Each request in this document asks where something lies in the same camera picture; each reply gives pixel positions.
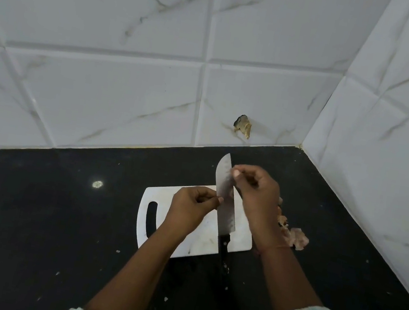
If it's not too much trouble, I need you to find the white plastic cutting board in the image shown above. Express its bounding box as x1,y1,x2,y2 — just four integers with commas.
132,173,262,272

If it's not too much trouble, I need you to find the orange thread bracelet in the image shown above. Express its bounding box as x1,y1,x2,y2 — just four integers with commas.
259,240,291,261

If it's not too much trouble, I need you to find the person's left forearm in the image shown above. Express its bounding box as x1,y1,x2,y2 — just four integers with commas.
84,216,188,310

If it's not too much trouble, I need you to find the person's right hand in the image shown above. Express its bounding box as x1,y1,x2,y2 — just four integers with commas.
220,162,302,258

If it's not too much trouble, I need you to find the broken tile hole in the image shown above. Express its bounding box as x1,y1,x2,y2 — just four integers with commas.
231,113,255,140

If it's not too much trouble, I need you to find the person's left hand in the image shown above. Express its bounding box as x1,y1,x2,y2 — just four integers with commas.
156,180,226,244

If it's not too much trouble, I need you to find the black-handled kitchen knife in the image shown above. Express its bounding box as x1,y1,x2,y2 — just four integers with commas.
198,151,250,282

